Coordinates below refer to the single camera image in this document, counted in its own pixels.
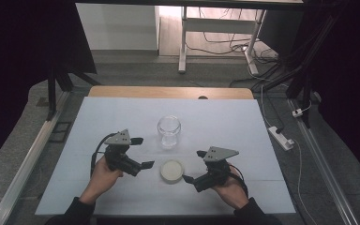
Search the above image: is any aluminium floor rail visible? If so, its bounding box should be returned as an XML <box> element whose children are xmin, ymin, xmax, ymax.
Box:
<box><xmin>0</xmin><ymin>90</ymin><xmax>71</xmax><ymax>225</ymax></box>
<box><xmin>287</xmin><ymin>97</ymin><xmax>360</xmax><ymax>225</ymax></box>

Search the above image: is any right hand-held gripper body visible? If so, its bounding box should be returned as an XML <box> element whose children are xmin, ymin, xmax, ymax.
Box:
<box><xmin>193</xmin><ymin>145</ymin><xmax>240</xmax><ymax>193</ymax></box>

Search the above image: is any black metal stand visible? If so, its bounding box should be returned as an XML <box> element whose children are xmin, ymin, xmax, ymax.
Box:
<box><xmin>256</xmin><ymin>6</ymin><xmax>345</xmax><ymax>129</ymax></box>
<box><xmin>45</xmin><ymin>62</ymin><xmax>102</xmax><ymax>122</ymax></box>

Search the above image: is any wooden table top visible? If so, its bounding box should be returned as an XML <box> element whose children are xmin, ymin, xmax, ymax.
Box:
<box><xmin>87</xmin><ymin>85</ymin><xmax>255</xmax><ymax>100</ymax></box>

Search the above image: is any dark curtain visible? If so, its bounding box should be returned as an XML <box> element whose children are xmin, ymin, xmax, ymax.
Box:
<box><xmin>293</xmin><ymin>0</ymin><xmax>360</xmax><ymax>188</ymax></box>
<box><xmin>0</xmin><ymin>0</ymin><xmax>98</xmax><ymax>170</ymax></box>

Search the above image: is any cream round jar lid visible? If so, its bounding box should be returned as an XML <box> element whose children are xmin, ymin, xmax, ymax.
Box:
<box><xmin>159</xmin><ymin>158</ymin><xmax>186</xmax><ymax>185</ymax></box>

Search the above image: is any black floor cables bundle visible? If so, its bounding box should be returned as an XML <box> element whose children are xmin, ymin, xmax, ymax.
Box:
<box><xmin>186</xmin><ymin>7</ymin><xmax>298</xmax><ymax>90</ymax></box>

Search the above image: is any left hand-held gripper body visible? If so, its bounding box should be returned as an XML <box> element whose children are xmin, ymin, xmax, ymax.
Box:
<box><xmin>104</xmin><ymin>128</ymin><xmax>143</xmax><ymax>178</ymax></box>

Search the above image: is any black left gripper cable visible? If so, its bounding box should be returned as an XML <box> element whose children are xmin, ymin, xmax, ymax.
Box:
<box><xmin>89</xmin><ymin>132</ymin><xmax>117</xmax><ymax>178</ymax></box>

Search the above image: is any white desk frame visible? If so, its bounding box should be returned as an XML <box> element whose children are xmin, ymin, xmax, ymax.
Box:
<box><xmin>178</xmin><ymin>6</ymin><xmax>267</xmax><ymax>76</ymax></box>

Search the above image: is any pale blue table mat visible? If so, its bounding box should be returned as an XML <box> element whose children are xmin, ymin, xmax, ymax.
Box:
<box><xmin>35</xmin><ymin>96</ymin><xmax>296</xmax><ymax>218</ymax></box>

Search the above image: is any person's right hand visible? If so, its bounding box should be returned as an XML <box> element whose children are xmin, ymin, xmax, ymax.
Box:
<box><xmin>211</xmin><ymin>164</ymin><xmax>251</xmax><ymax>211</ymax></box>

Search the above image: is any thin white cable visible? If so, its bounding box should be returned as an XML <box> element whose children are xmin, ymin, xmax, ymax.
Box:
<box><xmin>260</xmin><ymin>84</ymin><xmax>274</xmax><ymax>129</ymax></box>

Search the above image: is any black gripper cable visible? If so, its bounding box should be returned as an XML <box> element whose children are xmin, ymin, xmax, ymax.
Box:
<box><xmin>230</xmin><ymin>164</ymin><xmax>250</xmax><ymax>199</ymax></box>
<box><xmin>89</xmin><ymin>132</ymin><xmax>117</xmax><ymax>178</ymax></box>

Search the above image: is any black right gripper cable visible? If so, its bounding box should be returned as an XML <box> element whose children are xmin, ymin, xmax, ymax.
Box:
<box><xmin>230</xmin><ymin>164</ymin><xmax>250</xmax><ymax>199</ymax></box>

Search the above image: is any black rectangular floor frame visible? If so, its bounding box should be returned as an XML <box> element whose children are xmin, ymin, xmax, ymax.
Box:
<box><xmin>48</xmin><ymin>120</ymin><xmax>73</xmax><ymax>144</ymax></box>

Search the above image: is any white power strip cable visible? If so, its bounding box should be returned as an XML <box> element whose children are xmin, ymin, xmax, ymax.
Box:
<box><xmin>292</xmin><ymin>138</ymin><xmax>319</xmax><ymax>225</ymax></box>

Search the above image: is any white power strip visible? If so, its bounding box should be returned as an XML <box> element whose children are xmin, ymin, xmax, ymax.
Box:
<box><xmin>267</xmin><ymin>126</ymin><xmax>295</xmax><ymax>152</ymax></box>

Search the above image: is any person's left hand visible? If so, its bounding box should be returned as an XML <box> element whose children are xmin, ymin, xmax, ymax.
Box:
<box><xmin>79</xmin><ymin>154</ymin><xmax>125</xmax><ymax>206</ymax></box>

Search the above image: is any clear glass jar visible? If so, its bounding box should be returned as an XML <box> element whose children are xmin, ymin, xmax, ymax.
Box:
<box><xmin>157</xmin><ymin>114</ymin><xmax>182</xmax><ymax>150</ymax></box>

